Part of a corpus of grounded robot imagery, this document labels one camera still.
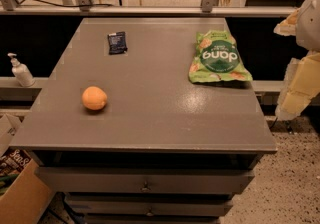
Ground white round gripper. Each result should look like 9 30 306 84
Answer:
273 0 320 121

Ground dark blue rxbar wrapper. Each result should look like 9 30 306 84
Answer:
107 31 127 55

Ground green dang chips bag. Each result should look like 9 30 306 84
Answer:
189 30 253 83

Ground grey drawer cabinet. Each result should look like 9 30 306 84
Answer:
12 18 276 224

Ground orange fruit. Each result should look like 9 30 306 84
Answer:
82 86 107 110

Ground white pump lotion bottle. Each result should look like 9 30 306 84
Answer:
7 53 35 87

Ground snack packages in box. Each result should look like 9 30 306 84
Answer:
0 149 31 196

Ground brown cardboard box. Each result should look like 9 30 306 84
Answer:
0 114 54 224

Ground black cable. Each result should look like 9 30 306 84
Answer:
13 0 114 9

